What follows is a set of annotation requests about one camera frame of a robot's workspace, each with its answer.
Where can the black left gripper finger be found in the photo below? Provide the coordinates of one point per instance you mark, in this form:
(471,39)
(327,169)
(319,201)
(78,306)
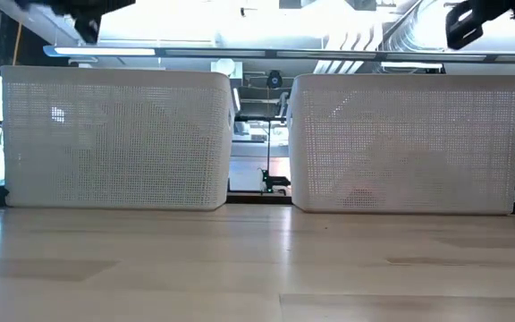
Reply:
(88,27)

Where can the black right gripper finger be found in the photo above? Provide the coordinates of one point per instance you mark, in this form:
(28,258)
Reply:
(463,27)

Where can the white perforated plastic basket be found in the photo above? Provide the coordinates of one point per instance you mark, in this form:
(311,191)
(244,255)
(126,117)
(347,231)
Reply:
(105,134)
(396,134)

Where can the grey background shelf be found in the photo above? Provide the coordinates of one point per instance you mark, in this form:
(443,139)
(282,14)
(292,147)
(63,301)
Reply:
(257,94)

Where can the black background stand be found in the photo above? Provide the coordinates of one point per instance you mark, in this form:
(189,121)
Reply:
(275,181)

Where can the long horizontal ceiling rail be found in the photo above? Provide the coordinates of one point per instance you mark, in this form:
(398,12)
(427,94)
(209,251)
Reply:
(213,53)

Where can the small black background camera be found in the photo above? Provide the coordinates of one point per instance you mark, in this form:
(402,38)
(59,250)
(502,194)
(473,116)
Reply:
(274,79)

